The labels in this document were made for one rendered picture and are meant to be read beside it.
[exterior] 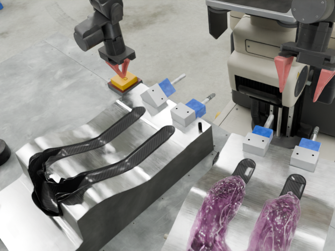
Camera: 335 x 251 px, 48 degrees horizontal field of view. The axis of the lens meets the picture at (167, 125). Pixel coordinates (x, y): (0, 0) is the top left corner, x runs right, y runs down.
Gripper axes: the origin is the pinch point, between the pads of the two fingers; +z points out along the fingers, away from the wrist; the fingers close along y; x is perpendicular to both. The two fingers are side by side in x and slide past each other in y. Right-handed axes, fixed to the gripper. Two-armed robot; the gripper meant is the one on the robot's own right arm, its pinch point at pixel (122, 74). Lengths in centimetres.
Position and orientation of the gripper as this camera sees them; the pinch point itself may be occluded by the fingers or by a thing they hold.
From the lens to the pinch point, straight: 116.2
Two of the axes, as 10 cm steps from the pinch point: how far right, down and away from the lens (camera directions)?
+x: 7.2, -5.6, 4.1
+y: 6.8, 4.5, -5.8
